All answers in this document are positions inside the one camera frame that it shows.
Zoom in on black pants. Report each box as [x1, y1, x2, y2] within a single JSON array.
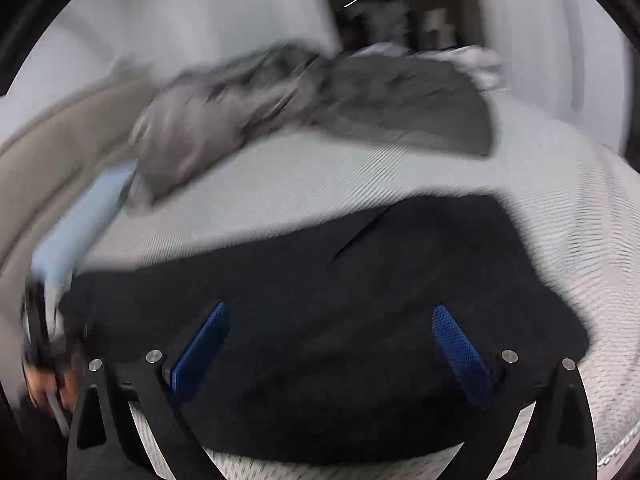
[[60, 195, 589, 466]]

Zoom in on left hand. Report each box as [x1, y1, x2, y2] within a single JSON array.
[[23, 364, 78, 411]]

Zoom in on light blue pillow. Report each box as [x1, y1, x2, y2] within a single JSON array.
[[32, 160, 137, 304]]

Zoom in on beige headboard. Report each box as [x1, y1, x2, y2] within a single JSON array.
[[1, 74, 156, 389]]

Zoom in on white patterned mattress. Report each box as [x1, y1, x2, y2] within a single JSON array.
[[62, 94, 639, 479]]

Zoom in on grey jacket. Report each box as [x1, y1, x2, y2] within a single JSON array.
[[128, 44, 495, 208]]

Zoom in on white wardrobe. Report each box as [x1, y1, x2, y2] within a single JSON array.
[[480, 0, 634, 154]]

